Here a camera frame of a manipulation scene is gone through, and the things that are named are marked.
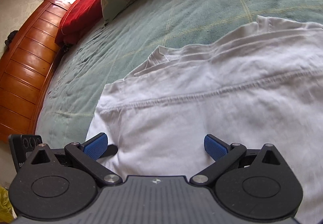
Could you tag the white printed t-shirt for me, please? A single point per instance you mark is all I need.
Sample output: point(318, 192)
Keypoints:
point(201, 112)

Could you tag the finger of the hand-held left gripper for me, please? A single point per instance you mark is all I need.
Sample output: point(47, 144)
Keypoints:
point(112, 150)

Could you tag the wooden headboard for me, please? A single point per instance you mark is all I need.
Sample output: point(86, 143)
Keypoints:
point(22, 75)

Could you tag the yellow plastic bag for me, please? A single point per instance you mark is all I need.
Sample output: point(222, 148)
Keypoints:
point(5, 203)

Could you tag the black white patterned cloth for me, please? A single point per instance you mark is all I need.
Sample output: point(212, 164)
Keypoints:
point(66, 47)

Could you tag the red quilt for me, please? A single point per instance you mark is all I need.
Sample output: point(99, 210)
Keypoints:
point(78, 16)

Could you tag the small black cloth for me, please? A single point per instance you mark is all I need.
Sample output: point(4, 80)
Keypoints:
point(10, 38)

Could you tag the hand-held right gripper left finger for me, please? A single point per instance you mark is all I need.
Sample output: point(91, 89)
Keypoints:
point(96, 147)

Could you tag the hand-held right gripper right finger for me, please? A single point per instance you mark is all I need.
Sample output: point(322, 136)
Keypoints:
point(214, 148)

